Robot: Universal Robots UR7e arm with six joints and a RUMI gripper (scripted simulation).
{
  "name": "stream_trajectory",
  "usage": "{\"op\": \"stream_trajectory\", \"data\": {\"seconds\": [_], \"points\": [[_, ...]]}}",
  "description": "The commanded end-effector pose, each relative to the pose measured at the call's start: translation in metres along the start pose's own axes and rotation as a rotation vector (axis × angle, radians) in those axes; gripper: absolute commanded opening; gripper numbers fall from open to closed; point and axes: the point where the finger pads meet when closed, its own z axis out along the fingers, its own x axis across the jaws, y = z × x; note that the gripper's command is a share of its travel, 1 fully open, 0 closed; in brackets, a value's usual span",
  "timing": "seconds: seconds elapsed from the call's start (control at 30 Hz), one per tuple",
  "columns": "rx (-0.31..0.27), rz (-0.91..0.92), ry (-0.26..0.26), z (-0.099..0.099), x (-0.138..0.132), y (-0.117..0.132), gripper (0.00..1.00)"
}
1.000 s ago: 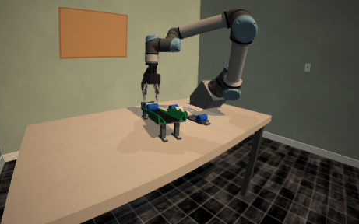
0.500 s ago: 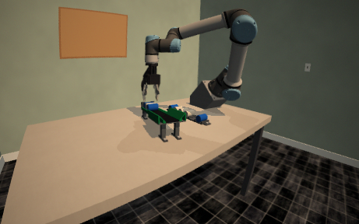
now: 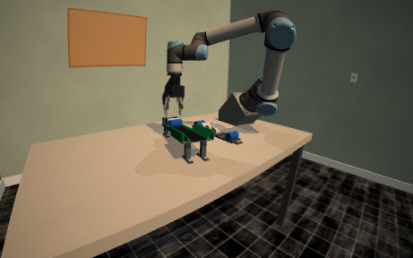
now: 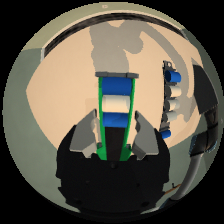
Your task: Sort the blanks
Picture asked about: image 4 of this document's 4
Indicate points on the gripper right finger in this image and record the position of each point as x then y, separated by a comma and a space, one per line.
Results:
149, 145

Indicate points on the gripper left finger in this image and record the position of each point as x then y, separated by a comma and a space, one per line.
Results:
79, 142

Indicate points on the blue plastic bar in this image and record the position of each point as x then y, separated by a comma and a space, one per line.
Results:
116, 86
115, 119
172, 76
165, 134

